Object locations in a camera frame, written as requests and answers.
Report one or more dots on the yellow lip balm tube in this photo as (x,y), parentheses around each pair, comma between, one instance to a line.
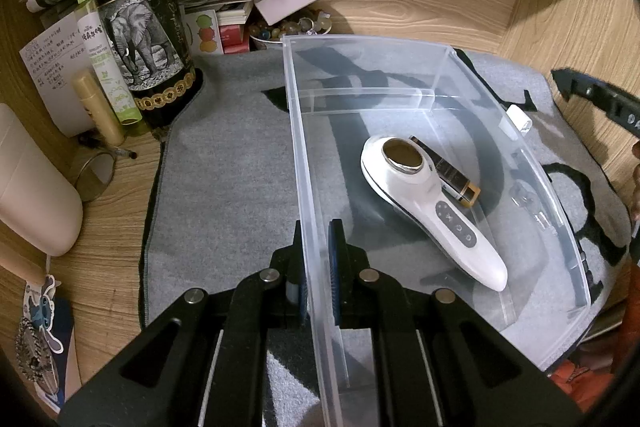
(98,108)

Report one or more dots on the black gold lipstick tube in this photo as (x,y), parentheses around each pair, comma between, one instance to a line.
(453,180)

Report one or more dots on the white handheld massager device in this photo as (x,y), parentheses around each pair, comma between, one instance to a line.
(403,174)

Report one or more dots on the fruit picture card box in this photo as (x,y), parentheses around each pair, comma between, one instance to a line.
(202,32)

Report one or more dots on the round wire-frame eyeglasses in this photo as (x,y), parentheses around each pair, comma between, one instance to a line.
(97,171)

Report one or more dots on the grey mat with black letters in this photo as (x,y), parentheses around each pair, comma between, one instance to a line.
(226,198)

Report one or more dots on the white power adapter plug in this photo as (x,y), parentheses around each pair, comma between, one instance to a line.
(520,120)

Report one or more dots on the white handwritten paper note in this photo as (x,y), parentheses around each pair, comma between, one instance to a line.
(53,59)

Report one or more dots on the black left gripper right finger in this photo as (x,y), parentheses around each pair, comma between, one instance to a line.
(346,263)

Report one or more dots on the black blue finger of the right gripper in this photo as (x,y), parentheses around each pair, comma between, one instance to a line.
(618,105)

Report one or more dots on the red small box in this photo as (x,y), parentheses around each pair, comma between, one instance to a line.
(234,39)

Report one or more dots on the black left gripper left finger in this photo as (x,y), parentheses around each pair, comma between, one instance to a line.
(291,283)

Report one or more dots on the orange cloth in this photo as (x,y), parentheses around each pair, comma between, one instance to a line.
(588,373)

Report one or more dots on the bowl of glass marbles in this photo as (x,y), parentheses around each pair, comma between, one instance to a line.
(305,22)

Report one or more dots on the clear plastic storage bin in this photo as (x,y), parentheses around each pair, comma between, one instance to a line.
(345,90)

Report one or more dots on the green white spray bottle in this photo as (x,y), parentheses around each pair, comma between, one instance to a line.
(104,64)

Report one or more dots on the dark elephant label bottle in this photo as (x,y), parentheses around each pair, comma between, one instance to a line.
(148,41)

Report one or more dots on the white folded card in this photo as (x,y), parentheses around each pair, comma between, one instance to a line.
(273,11)

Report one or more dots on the beige cylindrical container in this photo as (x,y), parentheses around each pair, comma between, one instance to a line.
(37,201)

